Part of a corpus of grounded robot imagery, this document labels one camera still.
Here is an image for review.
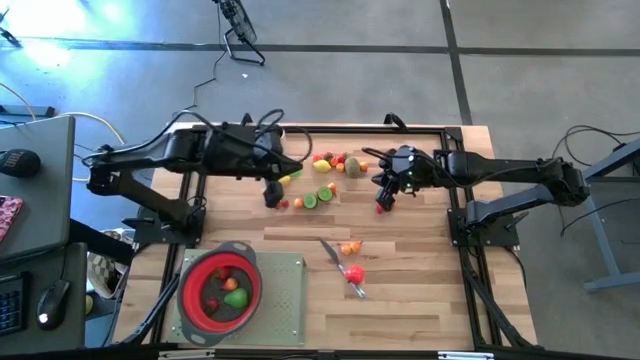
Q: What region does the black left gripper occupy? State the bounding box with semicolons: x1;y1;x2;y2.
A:
234;124;305;210

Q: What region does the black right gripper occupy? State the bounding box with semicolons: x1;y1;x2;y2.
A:
372;144;436;212

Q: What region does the grey toy knife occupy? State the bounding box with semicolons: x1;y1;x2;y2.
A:
318;237;368;300

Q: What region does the green toy pear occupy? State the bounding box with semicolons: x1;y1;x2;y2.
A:
223;287;251;311

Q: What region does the red collapsible bowl grey rim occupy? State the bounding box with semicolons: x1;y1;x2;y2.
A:
176;240;264;348

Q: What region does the green perforated metal shelf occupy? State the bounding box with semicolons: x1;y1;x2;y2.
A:
168;248;308;347

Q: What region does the black floor fan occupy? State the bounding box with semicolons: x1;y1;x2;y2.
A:
212;0;267;67

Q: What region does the chequered bag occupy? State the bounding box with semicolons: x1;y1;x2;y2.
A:
87;228;132;301

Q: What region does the blue-grey table leg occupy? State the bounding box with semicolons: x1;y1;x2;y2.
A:
581;138;640;293

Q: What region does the dark desk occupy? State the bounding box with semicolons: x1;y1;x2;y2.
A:
0;242;89;354

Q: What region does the grey desk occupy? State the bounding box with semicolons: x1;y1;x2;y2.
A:
0;115;77;262

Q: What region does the black computer mouse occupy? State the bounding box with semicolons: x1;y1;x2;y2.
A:
35;278;72;331

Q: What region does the black portable speaker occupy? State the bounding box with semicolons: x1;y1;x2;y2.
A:
0;148;42;179

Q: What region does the pink patterned pad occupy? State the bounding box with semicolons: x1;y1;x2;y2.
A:
0;195;25;244

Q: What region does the backlit computer keyboard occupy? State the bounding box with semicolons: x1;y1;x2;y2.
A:
0;272;29;337

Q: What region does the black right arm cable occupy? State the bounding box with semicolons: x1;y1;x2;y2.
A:
361;146;401;164

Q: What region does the black fan cable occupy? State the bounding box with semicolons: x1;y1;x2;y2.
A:
172;0;226;119

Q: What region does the silver metal bracket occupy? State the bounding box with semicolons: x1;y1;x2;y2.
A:
158;349;216;360
438;351;495;360

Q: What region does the white floor cable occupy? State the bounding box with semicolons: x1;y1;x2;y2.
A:
0;82;127;184

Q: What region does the black floor cable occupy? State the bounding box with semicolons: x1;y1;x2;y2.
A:
551;124;640;161
559;197;640;239

